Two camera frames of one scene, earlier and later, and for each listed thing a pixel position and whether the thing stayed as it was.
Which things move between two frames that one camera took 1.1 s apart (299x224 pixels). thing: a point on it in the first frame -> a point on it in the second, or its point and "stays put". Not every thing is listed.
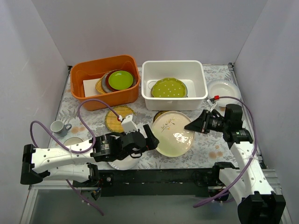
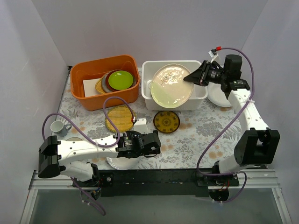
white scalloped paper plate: x=125 y=163 stays put
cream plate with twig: x=174 y=140 -> x=168 y=89
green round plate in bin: x=120 y=80 stays put
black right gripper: x=206 y=122 -> x=203 y=73
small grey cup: x=59 y=127 stays put
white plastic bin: x=191 y=72 stays put
